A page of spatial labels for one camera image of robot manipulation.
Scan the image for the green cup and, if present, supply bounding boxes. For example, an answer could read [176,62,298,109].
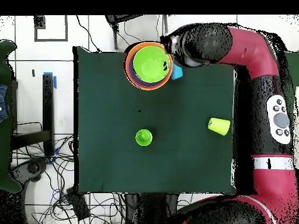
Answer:
[135,129,153,147]

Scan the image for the purple bowl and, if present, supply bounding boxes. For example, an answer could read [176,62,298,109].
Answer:
[127,50,171,89]

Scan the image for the blue cup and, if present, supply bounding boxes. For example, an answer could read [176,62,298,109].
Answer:
[171,63,184,81]

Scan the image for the orange bowl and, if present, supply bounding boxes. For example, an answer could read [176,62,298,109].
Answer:
[125,41,173,91]

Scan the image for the green bowl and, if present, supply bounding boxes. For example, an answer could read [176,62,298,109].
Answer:
[132,45,173,84]

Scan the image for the yellow-green cup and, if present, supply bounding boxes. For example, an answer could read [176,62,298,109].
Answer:
[207,117,231,137]

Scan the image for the dark green table cloth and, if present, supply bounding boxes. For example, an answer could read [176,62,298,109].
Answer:
[72,46,237,194]

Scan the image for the black power adapter box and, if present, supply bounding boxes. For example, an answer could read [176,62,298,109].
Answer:
[65,187,91,222]

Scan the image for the green cloth covered table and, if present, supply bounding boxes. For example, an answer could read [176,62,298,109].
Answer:
[284,51,299,113]
[0,39,23,194]

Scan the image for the person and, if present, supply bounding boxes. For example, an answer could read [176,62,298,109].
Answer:
[0,84,11,123]

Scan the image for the white box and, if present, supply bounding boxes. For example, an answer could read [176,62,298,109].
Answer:
[294,86,299,113]

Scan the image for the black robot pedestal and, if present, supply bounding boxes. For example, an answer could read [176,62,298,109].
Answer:
[124,193,179,224]

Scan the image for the black floor cable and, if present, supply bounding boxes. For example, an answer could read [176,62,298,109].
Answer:
[76,15,102,53]

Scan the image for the black camera tripod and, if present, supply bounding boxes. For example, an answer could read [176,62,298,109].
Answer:
[105,15,169,51]

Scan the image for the tangle of cables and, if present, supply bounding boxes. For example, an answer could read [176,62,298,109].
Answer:
[13,135,124,224]

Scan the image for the black table frame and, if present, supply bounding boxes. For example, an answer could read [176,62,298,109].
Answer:
[10,73,55,157]

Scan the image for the grey pedestal foot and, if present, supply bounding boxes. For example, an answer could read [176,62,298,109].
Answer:
[10,158,50,185]

